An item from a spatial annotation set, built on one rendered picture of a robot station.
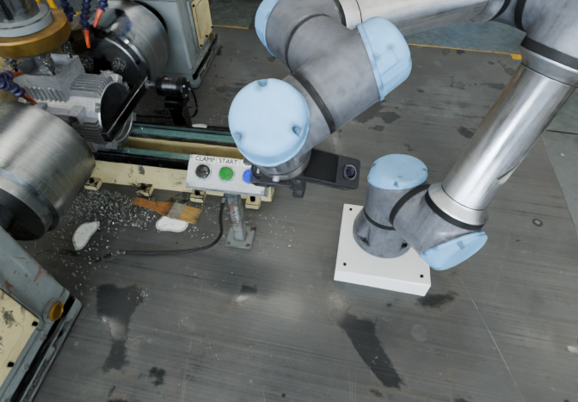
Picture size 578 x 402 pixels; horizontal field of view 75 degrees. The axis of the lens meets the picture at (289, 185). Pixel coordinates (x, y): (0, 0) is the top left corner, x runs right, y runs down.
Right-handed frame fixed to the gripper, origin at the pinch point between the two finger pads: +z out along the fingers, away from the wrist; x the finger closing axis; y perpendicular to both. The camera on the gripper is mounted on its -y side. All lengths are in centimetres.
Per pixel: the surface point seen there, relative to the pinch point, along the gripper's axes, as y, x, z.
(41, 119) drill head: 56, -7, 3
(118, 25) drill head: 57, -40, 24
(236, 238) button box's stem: 17.3, 13.3, 29.2
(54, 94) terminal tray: 64, -16, 15
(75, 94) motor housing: 59, -17, 16
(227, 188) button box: 16.0, 2.9, 8.0
